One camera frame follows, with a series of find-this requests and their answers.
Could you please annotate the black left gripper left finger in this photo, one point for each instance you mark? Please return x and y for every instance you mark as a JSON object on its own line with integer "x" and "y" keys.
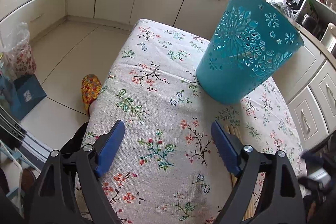
{"x": 68, "y": 189}

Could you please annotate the wooden chopstick bundle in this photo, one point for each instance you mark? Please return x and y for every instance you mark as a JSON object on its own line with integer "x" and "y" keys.
{"x": 226, "y": 129}
{"x": 237, "y": 134}
{"x": 233, "y": 180}
{"x": 249, "y": 213}
{"x": 232, "y": 130}

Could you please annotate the white folding rack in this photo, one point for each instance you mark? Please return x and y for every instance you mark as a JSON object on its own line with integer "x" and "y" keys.
{"x": 13, "y": 162}

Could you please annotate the wooden chopstick bundle rightmost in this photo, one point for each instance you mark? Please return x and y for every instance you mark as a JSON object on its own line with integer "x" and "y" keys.
{"x": 233, "y": 180}

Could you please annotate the black trouser leg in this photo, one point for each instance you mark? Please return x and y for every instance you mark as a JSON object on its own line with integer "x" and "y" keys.
{"x": 74, "y": 144}

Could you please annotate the cream right cabinet drawers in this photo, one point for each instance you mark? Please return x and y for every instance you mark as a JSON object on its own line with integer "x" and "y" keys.
{"x": 307, "y": 83}

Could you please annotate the wooden chopstick bundle leftmost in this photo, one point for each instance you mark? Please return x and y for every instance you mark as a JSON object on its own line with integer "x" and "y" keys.
{"x": 226, "y": 129}

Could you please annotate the dark blue box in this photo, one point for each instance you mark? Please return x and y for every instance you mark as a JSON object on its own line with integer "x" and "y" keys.
{"x": 28, "y": 93}

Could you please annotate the floral tablecloth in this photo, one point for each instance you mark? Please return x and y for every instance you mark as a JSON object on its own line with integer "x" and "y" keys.
{"x": 168, "y": 169}

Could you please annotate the yellow patterned slipper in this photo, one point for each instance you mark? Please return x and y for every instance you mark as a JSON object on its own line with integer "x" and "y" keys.
{"x": 90, "y": 89}

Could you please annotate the teal perforated plastic basket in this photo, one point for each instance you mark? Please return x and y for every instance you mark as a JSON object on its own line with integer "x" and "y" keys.
{"x": 252, "y": 41}

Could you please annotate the clear floral plastic bag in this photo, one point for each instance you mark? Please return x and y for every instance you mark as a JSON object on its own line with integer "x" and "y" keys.
{"x": 18, "y": 51}

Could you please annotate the green vegetable bag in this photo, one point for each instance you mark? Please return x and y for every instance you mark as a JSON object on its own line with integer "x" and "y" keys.
{"x": 283, "y": 7}

